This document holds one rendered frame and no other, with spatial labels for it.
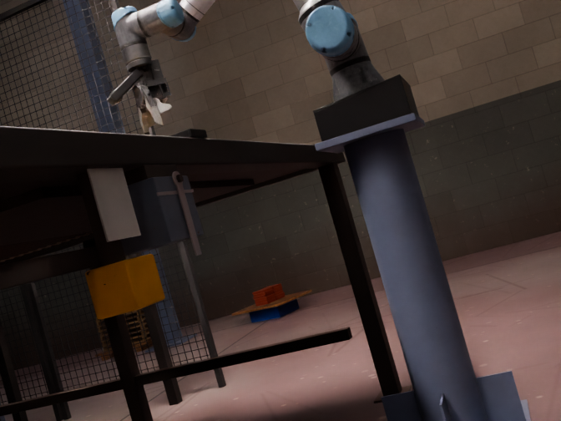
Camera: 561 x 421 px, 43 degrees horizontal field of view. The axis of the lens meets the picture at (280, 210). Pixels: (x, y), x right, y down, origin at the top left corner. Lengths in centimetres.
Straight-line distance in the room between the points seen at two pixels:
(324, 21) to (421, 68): 484
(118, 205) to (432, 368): 104
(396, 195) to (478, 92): 474
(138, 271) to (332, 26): 92
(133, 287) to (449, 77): 566
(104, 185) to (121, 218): 6
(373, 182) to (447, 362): 51
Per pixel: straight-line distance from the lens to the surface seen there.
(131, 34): 204
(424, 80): 663
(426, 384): 197
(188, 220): 133
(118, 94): 199
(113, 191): 120
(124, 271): 113
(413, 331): 193
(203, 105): 712
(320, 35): 183
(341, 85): 195
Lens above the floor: 68
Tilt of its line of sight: 1 degrees up
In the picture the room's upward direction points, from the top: 16 degrees counter-clockwise
